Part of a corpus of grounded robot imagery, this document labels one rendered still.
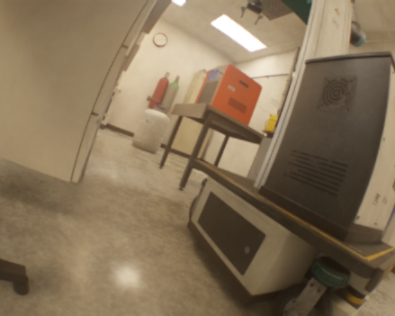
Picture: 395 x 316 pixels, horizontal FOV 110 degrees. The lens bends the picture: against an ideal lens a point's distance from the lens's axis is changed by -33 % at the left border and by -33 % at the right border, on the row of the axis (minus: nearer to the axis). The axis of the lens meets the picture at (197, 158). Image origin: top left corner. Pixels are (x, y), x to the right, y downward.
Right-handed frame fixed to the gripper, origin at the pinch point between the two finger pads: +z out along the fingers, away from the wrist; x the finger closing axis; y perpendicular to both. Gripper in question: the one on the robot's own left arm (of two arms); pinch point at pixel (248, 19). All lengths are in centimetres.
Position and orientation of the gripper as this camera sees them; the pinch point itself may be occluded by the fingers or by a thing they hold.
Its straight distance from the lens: 183.5
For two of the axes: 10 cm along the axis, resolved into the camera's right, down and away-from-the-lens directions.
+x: -9.3, -2.4, -2.7
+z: -3.4, 8.1, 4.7
